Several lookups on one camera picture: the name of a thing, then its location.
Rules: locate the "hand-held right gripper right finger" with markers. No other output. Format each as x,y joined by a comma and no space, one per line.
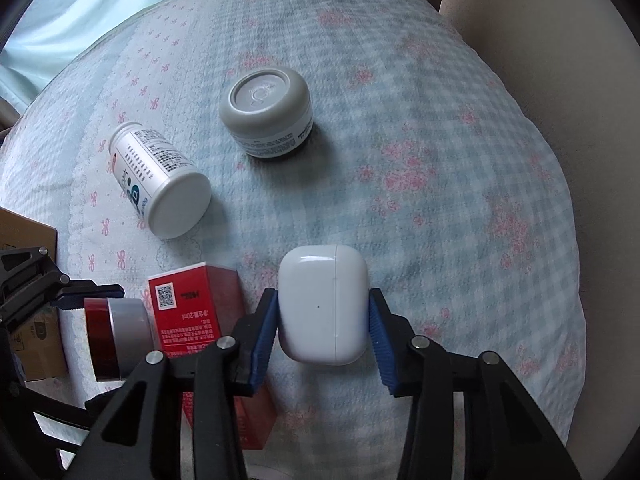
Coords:
382,345

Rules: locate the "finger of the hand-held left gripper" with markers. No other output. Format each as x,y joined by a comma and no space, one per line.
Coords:
35,275
60,419

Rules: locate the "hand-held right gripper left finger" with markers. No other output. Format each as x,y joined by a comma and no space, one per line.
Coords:
265,335

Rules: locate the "white earbuds case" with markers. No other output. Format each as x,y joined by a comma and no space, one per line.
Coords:
320,305

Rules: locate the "red jar with silver lid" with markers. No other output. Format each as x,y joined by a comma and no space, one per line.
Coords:
107,340

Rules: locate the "red cardboard box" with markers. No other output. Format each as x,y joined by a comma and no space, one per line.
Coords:
210,300

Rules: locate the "brown cardboard box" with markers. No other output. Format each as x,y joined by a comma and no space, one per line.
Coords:
42,350

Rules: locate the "white pill bottle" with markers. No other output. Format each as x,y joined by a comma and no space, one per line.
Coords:
160,180

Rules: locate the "floral checked bed sheet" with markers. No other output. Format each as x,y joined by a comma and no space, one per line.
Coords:
400,170

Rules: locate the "grey lidded cream jar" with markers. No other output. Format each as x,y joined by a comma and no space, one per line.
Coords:
265,105

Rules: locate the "light blue curtain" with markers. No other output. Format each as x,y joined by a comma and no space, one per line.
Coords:
100,5

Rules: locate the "beige padded headboard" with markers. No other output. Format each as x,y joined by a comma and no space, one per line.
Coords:
565,110

